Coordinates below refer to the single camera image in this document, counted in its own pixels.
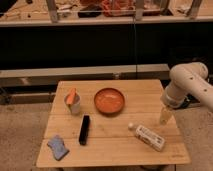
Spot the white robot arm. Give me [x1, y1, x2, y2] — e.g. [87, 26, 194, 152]
[159, 62, 213, 125]

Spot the white plastic bottle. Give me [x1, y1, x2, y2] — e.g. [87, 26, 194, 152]
[128, 123, 165, 151]

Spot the orange round bowl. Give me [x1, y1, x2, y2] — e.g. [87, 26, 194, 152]
[94, 88, 125, 115]

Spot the wooden folding table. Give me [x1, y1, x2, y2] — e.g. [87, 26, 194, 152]
[36, 80, 190, 168]

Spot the black rectangular brush block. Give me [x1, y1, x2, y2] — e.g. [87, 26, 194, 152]
[79, 115, 90, 145]

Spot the white cup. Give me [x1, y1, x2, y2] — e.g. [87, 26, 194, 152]
[64, 94, 81, 115]

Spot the orange carrot in cup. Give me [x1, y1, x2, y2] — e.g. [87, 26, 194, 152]
[66, 88, 76, 105]

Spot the blue sponge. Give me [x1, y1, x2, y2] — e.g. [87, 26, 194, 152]
[47, 135, 70, 161]

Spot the red cloth on shelf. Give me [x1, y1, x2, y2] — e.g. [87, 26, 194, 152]
[101, 0, 135, 17]

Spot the black object on shelf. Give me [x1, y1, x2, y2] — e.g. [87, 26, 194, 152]
[78, 4, 102, 18]

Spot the long wooden bench beam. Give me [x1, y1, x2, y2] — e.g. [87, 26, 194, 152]
[0, 64, 169, 87]

